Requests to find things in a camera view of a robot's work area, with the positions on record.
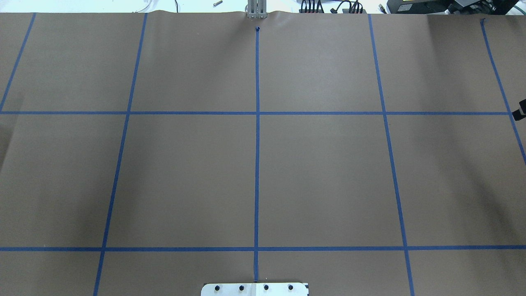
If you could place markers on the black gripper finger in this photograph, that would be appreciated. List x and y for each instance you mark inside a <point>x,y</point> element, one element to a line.
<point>520,113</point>

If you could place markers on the black equipment box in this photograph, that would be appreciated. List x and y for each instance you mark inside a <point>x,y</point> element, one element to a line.
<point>461,7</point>

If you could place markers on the metal stand post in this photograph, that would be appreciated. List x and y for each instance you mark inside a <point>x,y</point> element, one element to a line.
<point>256,9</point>

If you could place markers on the white metal camera stand base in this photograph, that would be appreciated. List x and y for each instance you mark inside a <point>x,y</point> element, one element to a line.
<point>256,289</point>

